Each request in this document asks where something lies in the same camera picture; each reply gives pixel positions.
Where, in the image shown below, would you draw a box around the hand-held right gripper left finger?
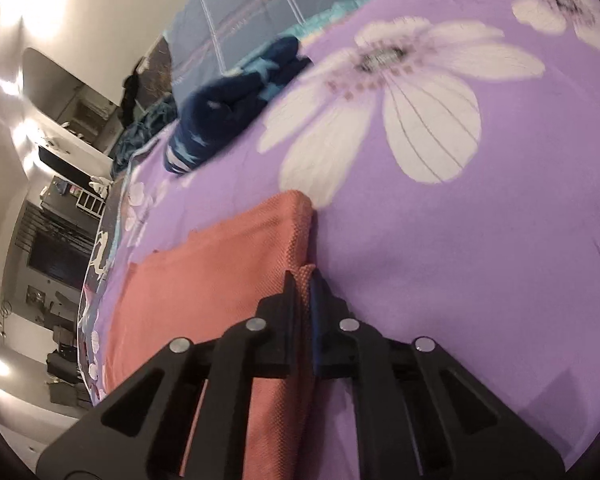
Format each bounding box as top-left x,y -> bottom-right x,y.
35,270 -> 312,480

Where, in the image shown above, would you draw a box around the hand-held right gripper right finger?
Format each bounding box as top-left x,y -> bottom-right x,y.
307,270 -> 567,480

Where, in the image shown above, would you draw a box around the salmon long-sleeve shirt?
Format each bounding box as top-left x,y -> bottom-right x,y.
102,190 -> 321,480

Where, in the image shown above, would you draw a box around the purple floral blanket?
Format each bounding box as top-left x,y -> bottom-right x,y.
82,0 -> 600,471

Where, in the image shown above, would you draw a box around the navy star-print garment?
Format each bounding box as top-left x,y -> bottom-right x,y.
162,36 -> 313,176

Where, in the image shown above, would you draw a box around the teal fleece blanket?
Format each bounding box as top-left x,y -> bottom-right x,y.
111,95 -> 179,177

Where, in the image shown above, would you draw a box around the black jacket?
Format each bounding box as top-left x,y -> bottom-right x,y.
119,57 -> 150,126

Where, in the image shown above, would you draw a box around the blue plaid pillow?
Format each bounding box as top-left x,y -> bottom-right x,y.
170,0 -> 431,92

